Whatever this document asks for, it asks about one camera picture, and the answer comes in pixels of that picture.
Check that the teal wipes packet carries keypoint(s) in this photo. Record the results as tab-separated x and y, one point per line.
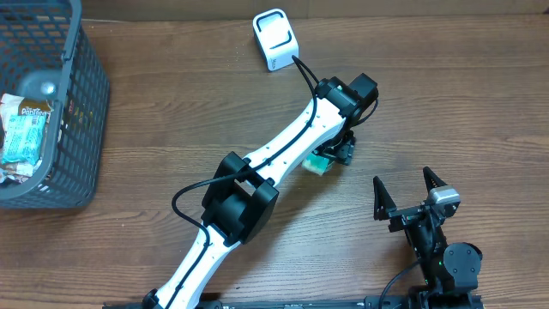
23	139

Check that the small brown snack packet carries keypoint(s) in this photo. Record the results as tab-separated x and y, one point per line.
18	172

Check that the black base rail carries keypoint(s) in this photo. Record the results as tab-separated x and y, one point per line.
369	302

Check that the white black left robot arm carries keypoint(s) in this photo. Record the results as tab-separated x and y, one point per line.
241	196

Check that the green white tissue pack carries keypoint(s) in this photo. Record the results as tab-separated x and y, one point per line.
317	164

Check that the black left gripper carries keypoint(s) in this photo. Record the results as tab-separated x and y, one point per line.
343	151

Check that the grey plastic mesh basket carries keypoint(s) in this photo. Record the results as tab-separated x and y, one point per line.
48	35

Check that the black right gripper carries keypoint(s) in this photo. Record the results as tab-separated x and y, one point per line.
403	217

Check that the white black barcode scanner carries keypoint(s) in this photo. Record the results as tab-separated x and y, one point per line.
275	37

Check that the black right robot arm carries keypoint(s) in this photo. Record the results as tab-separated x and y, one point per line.
450	271

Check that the yellow drink bottle silver cap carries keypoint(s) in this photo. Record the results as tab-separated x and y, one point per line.
39	85

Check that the brown Panera snack bag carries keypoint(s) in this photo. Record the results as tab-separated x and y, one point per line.
13	105

